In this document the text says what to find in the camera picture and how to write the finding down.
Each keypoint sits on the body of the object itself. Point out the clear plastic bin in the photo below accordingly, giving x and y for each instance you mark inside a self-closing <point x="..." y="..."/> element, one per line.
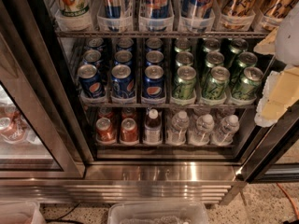
<point x="159" y="212"/>
<point x="21" y="213"/>

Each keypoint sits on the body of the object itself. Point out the glass fridge door left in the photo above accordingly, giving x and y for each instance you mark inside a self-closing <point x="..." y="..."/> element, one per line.
<point x="34" y="142"/>

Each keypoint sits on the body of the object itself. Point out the green soda can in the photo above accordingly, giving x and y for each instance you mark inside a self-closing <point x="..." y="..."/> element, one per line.
<point x="216" y="83"/>
<point x="184" y="82"/>
<point x="247" y="84"/>

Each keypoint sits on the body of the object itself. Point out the green soda can front right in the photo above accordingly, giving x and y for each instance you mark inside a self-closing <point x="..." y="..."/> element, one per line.
<point x="247" y="84"/>

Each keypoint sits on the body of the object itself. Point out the blue pepsi can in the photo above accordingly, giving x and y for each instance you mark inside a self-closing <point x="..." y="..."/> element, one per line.
<point x="153" y="82"/>
<point x="90" y="81"/>
<point x="123" y="82"/>

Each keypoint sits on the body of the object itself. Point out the red soda can front left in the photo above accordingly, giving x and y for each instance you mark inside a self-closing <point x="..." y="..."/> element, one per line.
<point x="105" y="130"/>

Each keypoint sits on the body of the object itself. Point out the clear water bottle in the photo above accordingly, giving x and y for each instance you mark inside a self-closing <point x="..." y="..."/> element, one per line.
<point x="176" y="131"/>
<point x="224" y="133"/>
<point x="200" y="131"/>

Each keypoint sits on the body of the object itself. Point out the blue Pepsi can front middle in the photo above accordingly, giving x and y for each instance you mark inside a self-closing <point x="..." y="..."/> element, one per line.
<point x="123" y="82"/>

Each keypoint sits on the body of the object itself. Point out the red soda can front right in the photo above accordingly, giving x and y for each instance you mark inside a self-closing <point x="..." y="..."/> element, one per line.
<point x="129" y="132"/>

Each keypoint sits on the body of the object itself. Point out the blue Pepsi can front right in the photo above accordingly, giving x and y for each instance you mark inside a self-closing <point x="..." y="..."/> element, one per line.
<point x="153" y="82"/>

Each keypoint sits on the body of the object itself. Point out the open fridge door right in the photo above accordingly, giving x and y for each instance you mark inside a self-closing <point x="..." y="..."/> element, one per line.
<point x="275" y="158"/>

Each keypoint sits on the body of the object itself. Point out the brown drink bottle white cap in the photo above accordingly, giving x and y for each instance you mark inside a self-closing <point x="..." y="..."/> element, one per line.
<point x="153" y="128"/>

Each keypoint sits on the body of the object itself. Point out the red soda can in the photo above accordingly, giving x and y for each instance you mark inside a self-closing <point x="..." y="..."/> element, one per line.
<point x="105" y="130"/>
<point x="129" y="132"/>

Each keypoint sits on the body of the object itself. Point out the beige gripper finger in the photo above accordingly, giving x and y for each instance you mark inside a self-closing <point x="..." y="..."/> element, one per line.
<point x="280" y="91"/>
<point x="267" y="45"/>

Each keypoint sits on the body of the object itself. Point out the blue Pepsi can front left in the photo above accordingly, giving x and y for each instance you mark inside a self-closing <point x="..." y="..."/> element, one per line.
<point x="90" y="81"/>

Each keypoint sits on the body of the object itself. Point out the clear plastic bin centre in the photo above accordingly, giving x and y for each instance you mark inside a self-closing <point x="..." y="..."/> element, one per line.
<point x="159" y="212"/>

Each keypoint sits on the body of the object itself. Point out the green soda can front left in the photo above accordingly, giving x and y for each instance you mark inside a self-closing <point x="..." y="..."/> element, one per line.
<point x="184" y="82"/>

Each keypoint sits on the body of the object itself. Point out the green soda can front middle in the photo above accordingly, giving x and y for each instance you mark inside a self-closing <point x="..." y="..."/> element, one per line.
<point x="216" y="83"/>

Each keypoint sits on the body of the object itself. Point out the Red Bull can right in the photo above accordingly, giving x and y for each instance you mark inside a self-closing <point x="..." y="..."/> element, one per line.
<point x="196" y="9"/>

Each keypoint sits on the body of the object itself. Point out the Red Bull can middle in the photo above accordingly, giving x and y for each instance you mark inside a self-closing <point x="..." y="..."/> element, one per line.
<point x="156" y="9"/>

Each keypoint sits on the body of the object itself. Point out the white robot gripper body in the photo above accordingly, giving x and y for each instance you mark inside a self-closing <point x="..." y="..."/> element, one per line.
<point x="289" y="39"/>

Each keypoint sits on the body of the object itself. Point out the clear plastic bin left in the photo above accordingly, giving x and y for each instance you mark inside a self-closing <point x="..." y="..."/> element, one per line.
<point x="21" y="213"/>

